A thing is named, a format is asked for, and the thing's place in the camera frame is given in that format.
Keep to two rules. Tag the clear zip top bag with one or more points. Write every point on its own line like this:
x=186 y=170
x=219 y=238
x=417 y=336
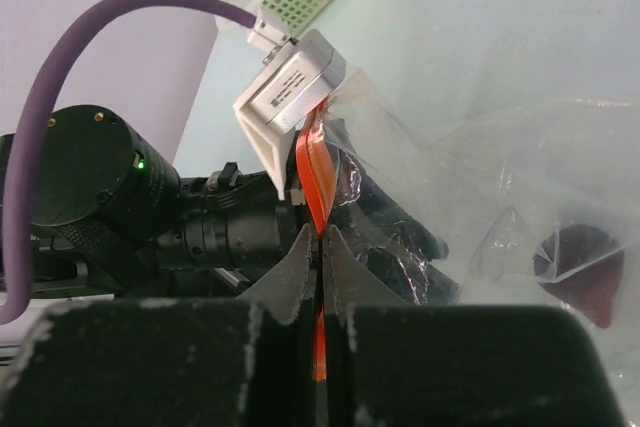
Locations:
x=494 y=187

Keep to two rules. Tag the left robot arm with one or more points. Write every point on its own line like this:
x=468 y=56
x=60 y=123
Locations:
x=112 y=216

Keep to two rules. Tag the dark purple fake fruit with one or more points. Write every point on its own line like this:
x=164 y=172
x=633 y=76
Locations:
x=582 y=266

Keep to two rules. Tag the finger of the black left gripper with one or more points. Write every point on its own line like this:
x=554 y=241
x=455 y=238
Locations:
x=382 y=236

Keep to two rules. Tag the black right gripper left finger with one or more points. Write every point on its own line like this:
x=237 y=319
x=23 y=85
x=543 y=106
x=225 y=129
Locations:
x=243 y=361

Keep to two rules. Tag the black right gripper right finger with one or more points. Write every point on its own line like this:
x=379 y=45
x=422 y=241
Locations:
x=392 y=363

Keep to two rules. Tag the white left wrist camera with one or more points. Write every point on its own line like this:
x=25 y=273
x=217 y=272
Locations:
x=297 y=76

